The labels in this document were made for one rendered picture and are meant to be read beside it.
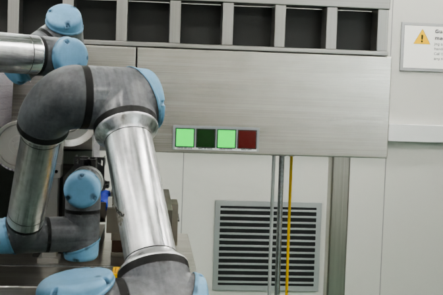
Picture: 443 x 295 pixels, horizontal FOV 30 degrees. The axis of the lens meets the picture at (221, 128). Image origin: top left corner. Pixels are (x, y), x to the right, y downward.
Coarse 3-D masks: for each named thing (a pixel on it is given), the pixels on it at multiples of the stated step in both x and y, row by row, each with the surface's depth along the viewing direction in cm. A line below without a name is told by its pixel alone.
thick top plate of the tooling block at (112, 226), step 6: (168, 192) 235; (168, 198) 223; (168, 204) 212; (108, 210) 201; (114, 210) 201; (168, 210) 202; (108, 216) 201; (114, 216) 201; (108, 222) 201; (114, 222) 201; (108, 228) 201; (114, 228) 201
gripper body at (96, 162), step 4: (76, 156) 192; (80, 156) 193; (84, 156) 196; (104, 156) 195; (76, 160) 196; (80, 160) 187; (84, 160) 187; (88, 160) 187; (92, 160) 187; (96, 160) 190; (100, 160) 196; (104, 160) 193; (76, 164) 192; (80, 164) 187; (84, 164) 187; (88, 164) 189; (92, 164) 187; (96, 164) 191; (100, 164) 194; (104, 164) 193; (76, 168) 192; (100, 168) 193; (104, 168) 194; (104, 172) 194; (104, 180) 196; (104, 184) 196; (104, 188) 194
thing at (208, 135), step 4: (200, 132) 238; (204, 132) 238; (208, 132) 238; (212, 132) 238; (200, 136) 238; (204, 136) 238; (208, 136) 238; (212, 136) 238; (200, 140) 238; (204, 140) 238; (208, 140) 238; (212, 140) 238; (200, 144) 238; (204, 144) 238; (208, 144) 238; (212, 144) 238
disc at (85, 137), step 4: (88, 132) 203; (92, 132) 203; (84, 136) 203; (88, 136) 203; (68, 140) 202; (72, 140) 202; (76, 140) 203; (80, 140) 203; (84, 140) 203; (64, 144) 202; (68, 144) 202; (72, 144) 202; (76, 144) 203
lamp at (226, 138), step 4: (220, 132) 238; (224, 132) 238; (228, 132) 238; (232, 132) 239; (220, 136) 238; (224, 136) 238; (228, 136) 239; (232, 136) 239; (220, 140) 238; (224, 140) 238; (228, 140) 239; (232, 140) 239; (220, 144) 238; (224, 144) 239; (228, 144) 239; (232, 144) 239
